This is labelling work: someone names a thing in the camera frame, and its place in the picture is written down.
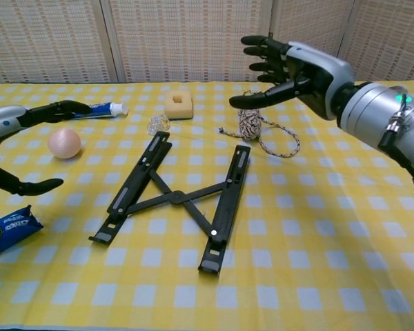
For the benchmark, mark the woven folding screen panel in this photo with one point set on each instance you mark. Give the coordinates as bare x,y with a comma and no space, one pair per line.
386,38
310,24
186,38
45,41

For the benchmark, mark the peach coloured ball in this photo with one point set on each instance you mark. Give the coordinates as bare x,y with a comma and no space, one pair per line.
64,143

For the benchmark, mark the yellow white checkered tablecloth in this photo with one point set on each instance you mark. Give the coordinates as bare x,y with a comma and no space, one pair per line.
296,241

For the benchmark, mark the blue white toothpaste tube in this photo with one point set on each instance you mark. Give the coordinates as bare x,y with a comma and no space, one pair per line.
103,109

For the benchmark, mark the blue Oreo cookie packet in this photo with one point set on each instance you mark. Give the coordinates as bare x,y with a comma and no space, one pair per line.
10,229

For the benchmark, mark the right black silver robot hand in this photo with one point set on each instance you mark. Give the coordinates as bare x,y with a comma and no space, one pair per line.
317,79

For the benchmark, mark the black folding laptop stand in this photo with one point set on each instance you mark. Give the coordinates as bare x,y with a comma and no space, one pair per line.
176,197

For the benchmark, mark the yellow sponge with square hole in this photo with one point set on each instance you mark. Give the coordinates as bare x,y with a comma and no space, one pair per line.
177,108

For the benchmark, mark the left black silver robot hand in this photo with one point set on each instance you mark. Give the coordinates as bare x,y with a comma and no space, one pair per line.
3,119

